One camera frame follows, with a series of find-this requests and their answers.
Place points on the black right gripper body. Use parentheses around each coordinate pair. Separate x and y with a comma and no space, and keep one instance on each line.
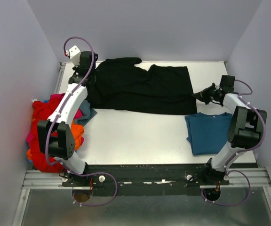
(215,94)

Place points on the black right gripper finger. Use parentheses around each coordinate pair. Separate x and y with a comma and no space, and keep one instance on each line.
(207,93)
(207,99)

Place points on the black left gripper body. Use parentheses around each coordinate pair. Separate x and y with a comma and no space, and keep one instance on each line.
(75,68)

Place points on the black t-shirt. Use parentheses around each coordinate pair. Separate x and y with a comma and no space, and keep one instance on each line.
(120,84)

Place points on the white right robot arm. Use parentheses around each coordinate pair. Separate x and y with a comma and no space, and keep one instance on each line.
(247,128)

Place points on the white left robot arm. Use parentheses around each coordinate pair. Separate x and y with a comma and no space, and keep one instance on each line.
(56,140)

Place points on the folded teal t-shirt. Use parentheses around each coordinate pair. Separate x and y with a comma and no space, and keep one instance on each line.
(207,134)

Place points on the grey-blue t-shirt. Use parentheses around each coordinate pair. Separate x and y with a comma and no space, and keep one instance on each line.
(87,114)

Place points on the magenta t-shirt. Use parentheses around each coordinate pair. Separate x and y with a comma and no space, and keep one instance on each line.
(79,115)

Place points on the red t-shirt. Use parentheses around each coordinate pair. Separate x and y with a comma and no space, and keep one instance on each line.
(39,161)

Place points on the orange t-shirt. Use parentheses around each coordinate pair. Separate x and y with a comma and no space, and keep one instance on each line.
(77,131)

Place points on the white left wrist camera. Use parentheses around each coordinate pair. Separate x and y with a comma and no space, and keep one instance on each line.
(74,55)

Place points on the aluminium frame rail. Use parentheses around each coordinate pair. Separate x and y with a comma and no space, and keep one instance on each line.
(35,179)

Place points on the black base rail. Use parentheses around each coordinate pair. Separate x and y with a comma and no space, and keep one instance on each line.
(145,180)

